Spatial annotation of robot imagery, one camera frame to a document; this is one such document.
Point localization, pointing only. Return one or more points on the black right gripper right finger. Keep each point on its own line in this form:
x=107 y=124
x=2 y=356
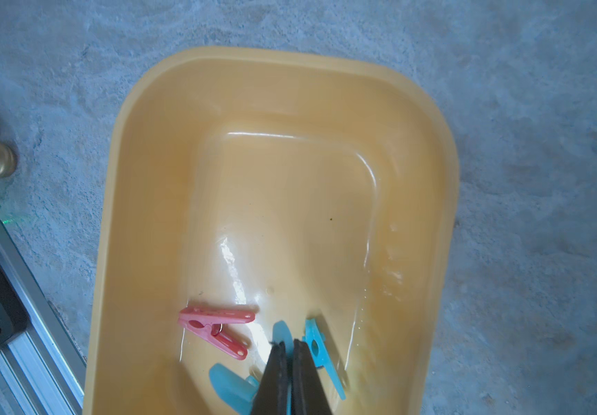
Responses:
x=307 y=396

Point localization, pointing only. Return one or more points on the yellow plastic storage box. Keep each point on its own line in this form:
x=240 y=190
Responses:
x=295 y=186

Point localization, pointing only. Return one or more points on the teal clothespin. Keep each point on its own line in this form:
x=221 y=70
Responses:
x=282 y=334
x=236 y=392
x=320 y=355

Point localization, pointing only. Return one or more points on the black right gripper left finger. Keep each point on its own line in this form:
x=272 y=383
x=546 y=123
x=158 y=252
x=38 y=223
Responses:
x=272 y=397

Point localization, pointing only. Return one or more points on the aluminium front rail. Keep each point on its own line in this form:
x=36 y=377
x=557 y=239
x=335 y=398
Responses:
x=41 y=370

